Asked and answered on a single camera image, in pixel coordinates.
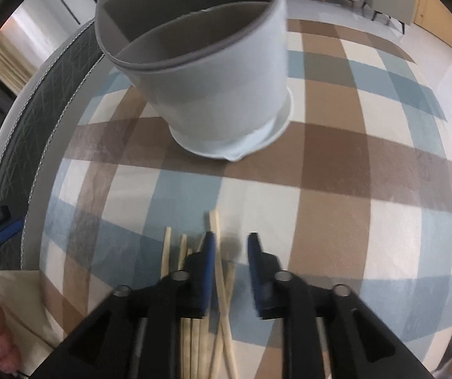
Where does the beige curtain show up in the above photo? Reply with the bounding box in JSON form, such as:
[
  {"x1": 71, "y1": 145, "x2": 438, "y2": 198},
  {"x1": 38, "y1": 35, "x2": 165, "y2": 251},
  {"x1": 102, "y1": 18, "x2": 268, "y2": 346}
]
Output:
[{"x1": 0, "y1": 33, "x2": 42, "y2": 97}]

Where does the pile of wooden chopsticks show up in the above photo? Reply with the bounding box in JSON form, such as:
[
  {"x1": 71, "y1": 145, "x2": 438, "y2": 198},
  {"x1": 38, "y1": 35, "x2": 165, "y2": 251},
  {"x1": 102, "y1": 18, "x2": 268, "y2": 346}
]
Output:
[{"x1": 161, "y1": 210, "x2": 239, "y2": 379}]

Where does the beige cloth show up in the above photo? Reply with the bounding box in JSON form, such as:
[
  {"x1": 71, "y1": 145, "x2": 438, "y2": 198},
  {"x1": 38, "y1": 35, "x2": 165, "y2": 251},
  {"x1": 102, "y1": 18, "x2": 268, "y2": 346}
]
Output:
[{"x1": 0, "y1": 269, "x2": 67, "y2": 379}]

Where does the white wardrobe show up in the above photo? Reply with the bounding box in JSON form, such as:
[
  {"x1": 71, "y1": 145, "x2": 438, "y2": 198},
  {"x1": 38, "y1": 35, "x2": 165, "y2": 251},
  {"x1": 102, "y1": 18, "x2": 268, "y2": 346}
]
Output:
[{"x1": 9, "y1": 0, "x2": 101, "y2": 50}]

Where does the wooden door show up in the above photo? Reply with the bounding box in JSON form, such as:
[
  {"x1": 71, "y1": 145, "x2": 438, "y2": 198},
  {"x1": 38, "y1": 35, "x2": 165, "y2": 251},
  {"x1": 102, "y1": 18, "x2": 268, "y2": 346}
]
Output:
[{"x1": 413, "y1": 0, "x2": 452, "y2": 52}]

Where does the grey quilted mattress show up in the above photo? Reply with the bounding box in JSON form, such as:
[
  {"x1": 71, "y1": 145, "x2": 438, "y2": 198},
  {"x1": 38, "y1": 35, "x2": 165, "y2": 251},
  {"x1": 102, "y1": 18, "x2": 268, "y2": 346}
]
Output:
[{"x1": 0, "y1": 20, "x2": 116, "y2": 271}]

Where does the grey utensil holder cup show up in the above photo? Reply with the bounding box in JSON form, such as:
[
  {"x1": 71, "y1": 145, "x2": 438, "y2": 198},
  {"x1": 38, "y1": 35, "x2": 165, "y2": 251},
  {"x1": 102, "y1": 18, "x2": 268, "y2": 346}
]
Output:
[{"x1": 94, "y1": 0, "x2": 292, "y2": 162}]

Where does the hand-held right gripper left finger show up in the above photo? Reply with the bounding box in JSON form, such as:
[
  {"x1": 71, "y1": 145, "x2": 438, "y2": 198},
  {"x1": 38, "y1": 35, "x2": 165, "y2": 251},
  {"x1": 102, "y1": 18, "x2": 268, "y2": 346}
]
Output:
[{"x1": 33, "y1": 231, "x2": 217, "y2": 379}]

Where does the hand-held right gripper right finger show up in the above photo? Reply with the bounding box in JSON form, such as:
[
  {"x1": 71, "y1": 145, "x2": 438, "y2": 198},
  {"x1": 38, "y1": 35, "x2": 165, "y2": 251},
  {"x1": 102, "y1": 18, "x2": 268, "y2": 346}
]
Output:
[{"x1": 247, "y1": 232, "x2": 434, "y2": 379}]

